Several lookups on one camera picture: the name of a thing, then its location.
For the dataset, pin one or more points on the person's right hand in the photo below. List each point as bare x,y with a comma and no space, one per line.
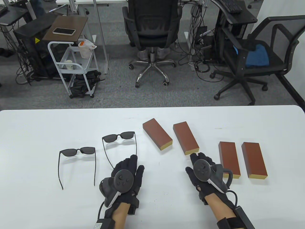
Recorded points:
202,190

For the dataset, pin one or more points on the person's left hand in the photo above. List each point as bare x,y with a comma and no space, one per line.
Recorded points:
137,181

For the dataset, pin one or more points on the brown storage box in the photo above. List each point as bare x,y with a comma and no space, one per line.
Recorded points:
156,132
228,157
253,157
185,137

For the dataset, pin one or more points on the black sunglasses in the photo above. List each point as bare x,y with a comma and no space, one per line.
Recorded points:
87,150
126,135

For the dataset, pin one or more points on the person's left forearm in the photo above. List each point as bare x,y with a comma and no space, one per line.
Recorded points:
120,215

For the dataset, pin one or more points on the person's right forearm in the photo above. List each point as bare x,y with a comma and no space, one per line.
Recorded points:
221,207

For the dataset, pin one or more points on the grey white handheld controller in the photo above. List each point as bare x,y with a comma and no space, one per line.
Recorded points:
202,169
122,180

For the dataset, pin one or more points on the black bag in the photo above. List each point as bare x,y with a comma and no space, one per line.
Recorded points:
79,85

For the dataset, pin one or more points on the white cup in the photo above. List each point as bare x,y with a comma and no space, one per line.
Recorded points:
69,65

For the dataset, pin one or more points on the white plastic bag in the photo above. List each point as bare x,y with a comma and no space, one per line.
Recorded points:
84,49

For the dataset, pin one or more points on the white rolling cart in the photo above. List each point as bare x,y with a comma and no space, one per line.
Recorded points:
71,54

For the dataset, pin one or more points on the blue seat cushion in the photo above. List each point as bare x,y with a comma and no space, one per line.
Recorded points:
257,56

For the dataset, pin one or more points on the black computer tower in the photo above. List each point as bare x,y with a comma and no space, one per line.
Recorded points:
205,45

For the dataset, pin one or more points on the black office chair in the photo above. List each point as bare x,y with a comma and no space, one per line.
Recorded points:
152,35

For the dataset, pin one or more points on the black mesh armchair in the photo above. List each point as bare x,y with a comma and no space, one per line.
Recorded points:
276,59

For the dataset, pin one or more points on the white smartphone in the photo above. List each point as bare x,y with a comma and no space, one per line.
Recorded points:
63,31

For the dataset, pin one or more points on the black computer cabinet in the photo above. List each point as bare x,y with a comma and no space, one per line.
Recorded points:
31,47

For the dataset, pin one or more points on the brown side table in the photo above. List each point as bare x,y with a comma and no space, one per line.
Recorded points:
71,21

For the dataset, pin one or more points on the black computer desk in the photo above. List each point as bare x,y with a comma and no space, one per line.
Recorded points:
240,16

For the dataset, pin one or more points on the black keyboard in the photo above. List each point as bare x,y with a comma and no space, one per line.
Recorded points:
230,6

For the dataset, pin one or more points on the aluminium frame post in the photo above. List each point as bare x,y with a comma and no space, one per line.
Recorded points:
100,35

